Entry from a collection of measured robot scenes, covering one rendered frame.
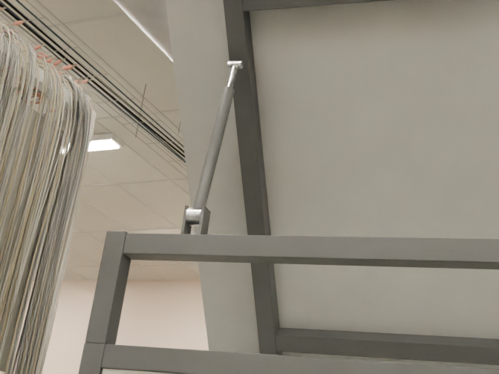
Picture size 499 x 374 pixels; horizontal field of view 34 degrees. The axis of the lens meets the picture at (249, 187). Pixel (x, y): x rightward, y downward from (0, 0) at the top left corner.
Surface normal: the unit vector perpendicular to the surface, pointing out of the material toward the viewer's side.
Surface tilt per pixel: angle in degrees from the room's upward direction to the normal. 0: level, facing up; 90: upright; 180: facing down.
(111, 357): 90
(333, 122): 130
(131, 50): 180
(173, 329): 90
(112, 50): 180
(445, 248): 90
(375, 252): 90
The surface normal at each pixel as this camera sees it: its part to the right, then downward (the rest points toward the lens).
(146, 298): -0.42, -0.39
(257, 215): -0.30, 0.29
